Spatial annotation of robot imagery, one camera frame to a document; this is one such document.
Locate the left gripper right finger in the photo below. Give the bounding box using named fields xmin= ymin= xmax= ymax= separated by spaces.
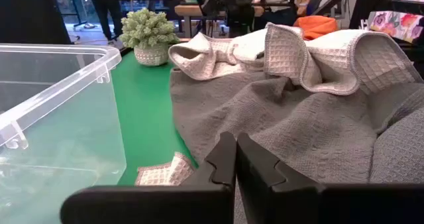
xmin=236 ymin=132 xmax=424 ymax=224

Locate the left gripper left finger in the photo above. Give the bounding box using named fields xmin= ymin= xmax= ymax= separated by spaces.
xmin=60 ymin=131 xmax=237 ymax=224

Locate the light grey waffle towel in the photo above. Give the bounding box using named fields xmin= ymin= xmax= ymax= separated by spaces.
xmin=134 ymin=151 xmax=196 ymax=187
xmin=168 ymin=22 xmax=424 ymax=96

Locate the grey plaid towel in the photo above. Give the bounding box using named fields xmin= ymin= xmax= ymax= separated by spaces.
xmin=369 ymin=107 xmax=424 ymax=185

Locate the dark grey towel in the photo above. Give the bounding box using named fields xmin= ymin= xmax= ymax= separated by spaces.
xmin=168 ymin=66 xmax=424 ymax=224

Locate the clear plastic bin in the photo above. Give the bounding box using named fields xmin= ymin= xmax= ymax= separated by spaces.
xmin=0 ymin=43 xmax=128 ymax=224

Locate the orange towel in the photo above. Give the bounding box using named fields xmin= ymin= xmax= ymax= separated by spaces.
xmin=293 ymin=15 xmax=339 ymax=41

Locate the green succulent in white pot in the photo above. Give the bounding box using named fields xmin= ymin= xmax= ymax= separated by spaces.
xmin=119 ymin=7 xmax=181 ymax=68

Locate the floral patterned cloth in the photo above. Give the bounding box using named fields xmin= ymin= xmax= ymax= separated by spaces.
xmin=368 ymin=11 xmax=424 ymax=43

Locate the wooden table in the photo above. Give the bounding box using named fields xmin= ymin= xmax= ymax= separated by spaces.
xmin=174 ymin=4 xmax=266 ymax=38

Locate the person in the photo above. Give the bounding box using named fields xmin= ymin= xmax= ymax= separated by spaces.
xmin=86 ymin=0 xmax=124 ymax=42
xmin=254 ymin=0 xmax=312 ymax=31

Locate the black room divider panel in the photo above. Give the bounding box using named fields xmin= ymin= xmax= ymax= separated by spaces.
xmin=0 ymin=0 xmax=72 ymax=45

